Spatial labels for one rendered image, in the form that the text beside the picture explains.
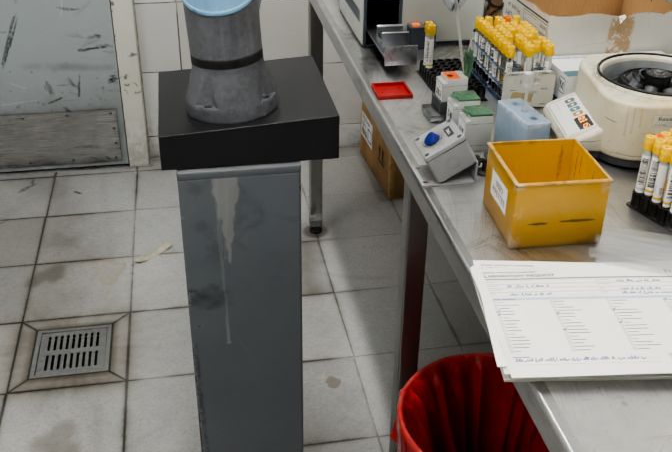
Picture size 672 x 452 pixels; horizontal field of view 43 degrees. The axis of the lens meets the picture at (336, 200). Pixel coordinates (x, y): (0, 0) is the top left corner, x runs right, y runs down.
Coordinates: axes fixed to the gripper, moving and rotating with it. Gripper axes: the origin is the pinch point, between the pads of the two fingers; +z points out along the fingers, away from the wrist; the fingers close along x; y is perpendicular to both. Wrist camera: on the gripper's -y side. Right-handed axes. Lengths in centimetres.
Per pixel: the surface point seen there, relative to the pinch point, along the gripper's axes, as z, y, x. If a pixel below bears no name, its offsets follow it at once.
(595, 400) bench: 21, -75, 9
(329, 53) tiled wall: 69, 170, -13
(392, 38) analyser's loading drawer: 14.7, 27.2, 3.1
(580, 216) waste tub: 16.1, -45.5, -3.3
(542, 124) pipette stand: 10.9, -27.1, -5.2
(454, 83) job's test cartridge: 13.7, -1.7, -0.2
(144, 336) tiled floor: 108, 60, 62
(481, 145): 19.6, -15.1, -0.8
